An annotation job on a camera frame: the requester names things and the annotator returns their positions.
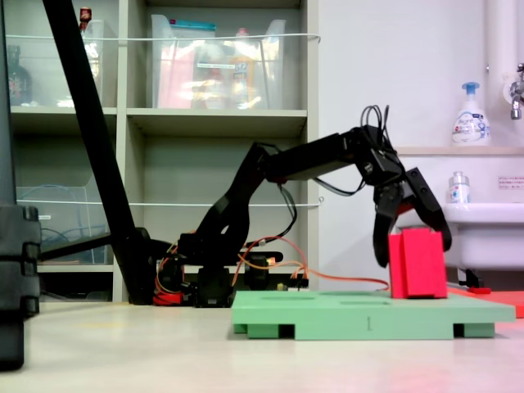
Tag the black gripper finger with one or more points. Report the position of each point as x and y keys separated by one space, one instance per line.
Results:
x=385 y=221
x=430 y=204

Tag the red cross columnar block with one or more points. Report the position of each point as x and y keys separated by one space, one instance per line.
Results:
x=417 y=266

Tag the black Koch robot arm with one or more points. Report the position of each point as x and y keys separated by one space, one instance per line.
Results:
x=311 y=159

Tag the small clear sanitizer bottle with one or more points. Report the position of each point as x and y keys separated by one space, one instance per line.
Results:
x=458 y=190

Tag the white ceramic sink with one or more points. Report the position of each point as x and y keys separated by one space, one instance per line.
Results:
x=483 y=237

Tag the white soap pump bottle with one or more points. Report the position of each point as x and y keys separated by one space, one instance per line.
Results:
x=471 y=127

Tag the circuit board with green terminal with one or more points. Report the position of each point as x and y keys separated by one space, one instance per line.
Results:
x=299 y=282

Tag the green shape sorter board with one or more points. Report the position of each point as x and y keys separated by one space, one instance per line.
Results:
x=327 y=319

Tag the metal faucet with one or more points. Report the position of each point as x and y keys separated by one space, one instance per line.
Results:
x=516 y=98

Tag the orange detergent bottle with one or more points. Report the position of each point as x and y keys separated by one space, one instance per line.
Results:
x=242 y=73

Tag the beige shelf unit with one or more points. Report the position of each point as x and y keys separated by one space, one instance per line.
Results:
x=217 y=118

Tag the large clear plastic bin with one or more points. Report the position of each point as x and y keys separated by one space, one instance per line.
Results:
x=213 y=82

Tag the pouch with blue top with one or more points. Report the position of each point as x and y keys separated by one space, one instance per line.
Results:
x=192 y=28

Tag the black tripod leg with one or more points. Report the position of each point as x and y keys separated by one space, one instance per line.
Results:
x=90 y=123

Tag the thin black tripod strut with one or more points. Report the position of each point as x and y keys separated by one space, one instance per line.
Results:
x=73 y=247

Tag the brown bottle red cap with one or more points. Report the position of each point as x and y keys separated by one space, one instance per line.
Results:
x=85 y=18

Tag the dark glass bottle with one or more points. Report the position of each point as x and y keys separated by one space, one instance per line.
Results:
x=18 y=82

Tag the dark grey pole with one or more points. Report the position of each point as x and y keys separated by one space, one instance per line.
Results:
x=6 y=102

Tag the red text wall sign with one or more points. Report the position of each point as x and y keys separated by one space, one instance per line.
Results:
x=511 y=182

